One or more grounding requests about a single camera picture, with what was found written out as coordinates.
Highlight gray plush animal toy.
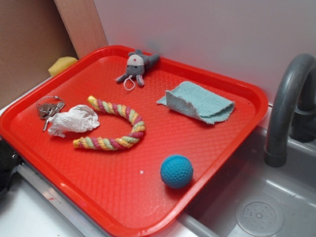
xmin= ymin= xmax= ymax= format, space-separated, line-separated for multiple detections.
xmin=116 ymin=49 xmax=160 ymax=90

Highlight red plastic tray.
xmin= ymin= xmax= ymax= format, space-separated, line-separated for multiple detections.
xmin=0 ymin=46 xmax=268 ymax=237

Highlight teal folded cloth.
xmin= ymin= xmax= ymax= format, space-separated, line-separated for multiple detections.
xmin=157 ymin=81 xmax=235 ymax=125

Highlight blue dimpled rubber ball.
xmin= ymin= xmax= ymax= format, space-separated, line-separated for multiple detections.
xmin=160 ymin=155 xmax=194 ymax=189

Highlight crumpled white paper tissue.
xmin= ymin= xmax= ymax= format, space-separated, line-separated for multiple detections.
xmin=48 ymin=105 xmax=100 ymax=138

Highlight yellow sponge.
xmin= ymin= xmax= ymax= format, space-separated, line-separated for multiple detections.
xmin=48 ymin=56 xmax=78 ymax=77

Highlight gray plastic sink basin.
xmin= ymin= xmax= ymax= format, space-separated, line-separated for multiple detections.
xmin=178 ymin=128 xmax=316 ymax=237

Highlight light wooden board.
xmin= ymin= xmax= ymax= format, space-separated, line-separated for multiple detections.
xmin=54 ymin=0 xmax=108 ymax=58

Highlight gray toy faucet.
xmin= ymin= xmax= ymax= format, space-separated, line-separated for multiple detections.
xmin=264 ymin=53 xmax=316 ymax=167

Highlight brown cardboard panel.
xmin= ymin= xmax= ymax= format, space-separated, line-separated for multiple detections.
xmin=0 ymin=0 xmax=77 ymax=108

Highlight black object at left edge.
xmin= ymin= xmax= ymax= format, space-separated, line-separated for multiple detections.
xmin=0 ymin=138 xmax=21 ymax=197

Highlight multicolour braided rope toy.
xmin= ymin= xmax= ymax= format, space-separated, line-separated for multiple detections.
xmin=73 ymin=95 xmax=146 ymax=151

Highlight metal keys on ring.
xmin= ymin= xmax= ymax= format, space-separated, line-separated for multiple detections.
xmin=36 ymin=96 xmax=66 ymax=132

